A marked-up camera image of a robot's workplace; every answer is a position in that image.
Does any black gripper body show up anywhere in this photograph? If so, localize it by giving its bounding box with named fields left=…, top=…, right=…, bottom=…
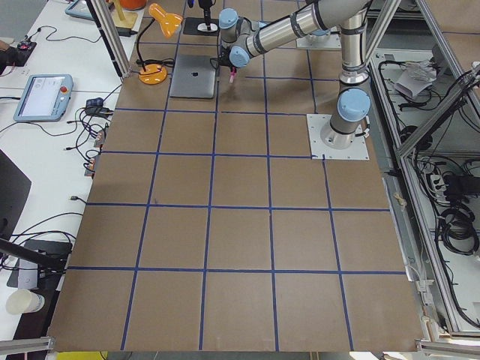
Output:
left=197, top=0, right=215, bottom=11
left=210, top=46, right=235, bottom=71

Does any white computer mouse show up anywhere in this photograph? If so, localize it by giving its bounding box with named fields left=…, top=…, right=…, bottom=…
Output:
left=197, top=22, right=218, bottom=33

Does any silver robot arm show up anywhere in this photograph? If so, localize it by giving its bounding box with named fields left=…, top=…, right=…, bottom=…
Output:
left=219, top=1, right=371, bottom=149
left=184, top=0, right=218, bottom=35

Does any black mousepad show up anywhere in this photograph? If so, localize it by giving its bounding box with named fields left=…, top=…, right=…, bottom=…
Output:
left=183, top=17, right=218, bottom=36

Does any silver laptop notebook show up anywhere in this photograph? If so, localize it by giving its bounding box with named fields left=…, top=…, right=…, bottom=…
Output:
left=169, top=54, right=216, bottom=99

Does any orange desk lamp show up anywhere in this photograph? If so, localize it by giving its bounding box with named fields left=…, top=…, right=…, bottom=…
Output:
left=135, top=2, right=183, bottom=86

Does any orange cylindrical container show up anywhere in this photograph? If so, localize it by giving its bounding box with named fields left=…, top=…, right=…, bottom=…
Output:
left=119, top=0, right=147, bottom=11

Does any black power adapter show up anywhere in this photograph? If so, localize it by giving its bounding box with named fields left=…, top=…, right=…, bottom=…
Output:
left=116, top=26, right=137, bottom=38

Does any wooden stand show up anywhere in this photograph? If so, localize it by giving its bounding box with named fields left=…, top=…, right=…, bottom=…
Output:
left=112, top=0, right=138, bottom=29

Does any blue teach pendant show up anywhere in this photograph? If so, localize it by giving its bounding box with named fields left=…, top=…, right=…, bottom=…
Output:
left=13, top=74, right=74, bottom=122
left=64, top=0, right=93, bottom=21

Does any white paper cup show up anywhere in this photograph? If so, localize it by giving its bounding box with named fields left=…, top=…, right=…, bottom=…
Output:
left=6, top=289, right=45, bottom=315

